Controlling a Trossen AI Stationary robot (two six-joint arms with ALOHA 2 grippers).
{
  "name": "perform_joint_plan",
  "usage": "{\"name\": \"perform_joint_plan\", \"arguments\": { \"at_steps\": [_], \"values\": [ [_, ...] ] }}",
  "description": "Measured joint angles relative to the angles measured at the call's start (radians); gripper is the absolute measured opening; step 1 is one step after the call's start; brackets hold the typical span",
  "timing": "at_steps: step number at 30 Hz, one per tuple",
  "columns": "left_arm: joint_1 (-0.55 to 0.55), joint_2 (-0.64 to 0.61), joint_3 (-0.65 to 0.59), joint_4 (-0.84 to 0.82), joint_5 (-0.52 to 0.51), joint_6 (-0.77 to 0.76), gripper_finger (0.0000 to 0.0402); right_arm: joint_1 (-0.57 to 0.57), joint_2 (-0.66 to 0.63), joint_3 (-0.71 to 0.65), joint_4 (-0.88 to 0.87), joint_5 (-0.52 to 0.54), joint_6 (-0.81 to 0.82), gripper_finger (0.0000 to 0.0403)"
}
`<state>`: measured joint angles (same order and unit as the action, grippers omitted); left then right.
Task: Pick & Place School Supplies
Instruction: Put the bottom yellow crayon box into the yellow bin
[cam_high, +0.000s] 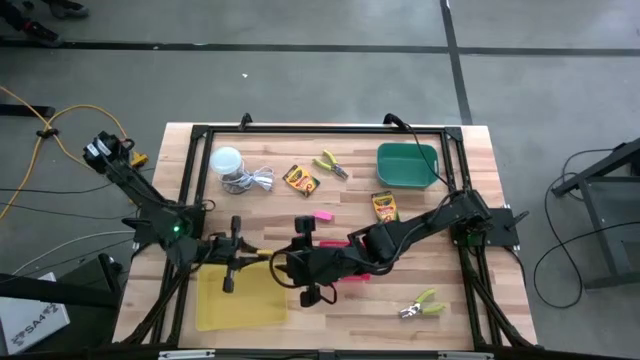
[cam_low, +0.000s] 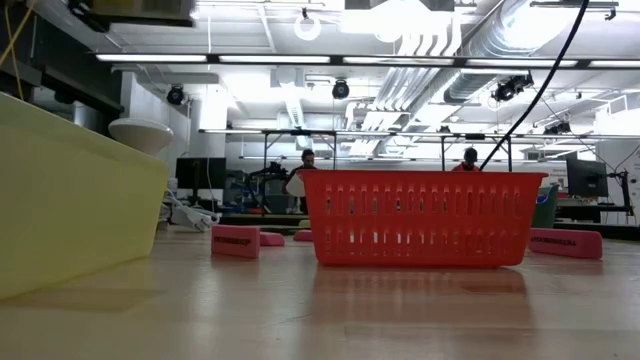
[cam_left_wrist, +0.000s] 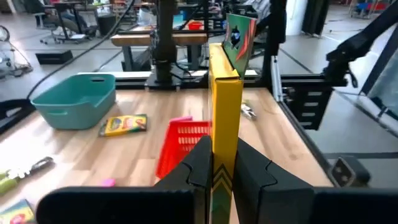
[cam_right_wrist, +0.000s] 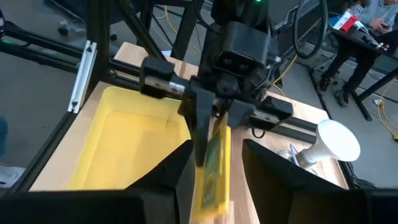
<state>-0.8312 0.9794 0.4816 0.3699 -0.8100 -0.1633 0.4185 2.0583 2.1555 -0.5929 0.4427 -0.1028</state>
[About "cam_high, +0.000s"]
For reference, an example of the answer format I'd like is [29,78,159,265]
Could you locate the black equipment stand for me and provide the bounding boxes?
[0,252,132,351]

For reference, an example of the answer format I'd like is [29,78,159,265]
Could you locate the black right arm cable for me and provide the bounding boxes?
[382,113,454,194]

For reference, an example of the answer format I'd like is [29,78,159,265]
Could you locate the white dome lamp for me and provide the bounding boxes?
[209,146,245,195]

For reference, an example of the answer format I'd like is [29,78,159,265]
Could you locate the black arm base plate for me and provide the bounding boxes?
[122,215,206,247]
[449,207,530,248]

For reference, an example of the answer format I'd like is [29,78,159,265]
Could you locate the yellow translucent plastic bin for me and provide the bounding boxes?
[194,259,290,332]

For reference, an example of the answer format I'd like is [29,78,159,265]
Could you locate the green plastic bin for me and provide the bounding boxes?
[375,142,440,190]

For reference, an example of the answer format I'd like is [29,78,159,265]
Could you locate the yellow extension cord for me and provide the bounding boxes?
[0,84,150,221]

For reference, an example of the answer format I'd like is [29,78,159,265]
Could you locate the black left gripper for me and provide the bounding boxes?
[207,214,274,295]

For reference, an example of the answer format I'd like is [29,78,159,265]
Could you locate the black metal stand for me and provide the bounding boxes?
[551,137,640,291]

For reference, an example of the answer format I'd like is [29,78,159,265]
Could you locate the red slotted plastic basket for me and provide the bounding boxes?
[318,240,372,282]

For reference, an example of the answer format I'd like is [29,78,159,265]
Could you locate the silver metal bracket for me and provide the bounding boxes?
[158,349,216,360]
[438,351,495,360]

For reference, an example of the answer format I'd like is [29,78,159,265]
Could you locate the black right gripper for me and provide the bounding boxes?
[273,215,354,308]

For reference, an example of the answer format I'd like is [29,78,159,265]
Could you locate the black aluminium table frame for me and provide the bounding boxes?
[112,124,539,351]

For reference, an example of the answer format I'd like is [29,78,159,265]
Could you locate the green-handled pliers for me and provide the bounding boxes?
[398,288,446,320]
[312,149,350,181]

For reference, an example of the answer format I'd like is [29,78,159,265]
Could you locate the white coiled cable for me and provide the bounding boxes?
[231,166,276,194]

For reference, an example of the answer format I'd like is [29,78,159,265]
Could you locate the white cardboard box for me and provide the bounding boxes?
[0,272,71,356]

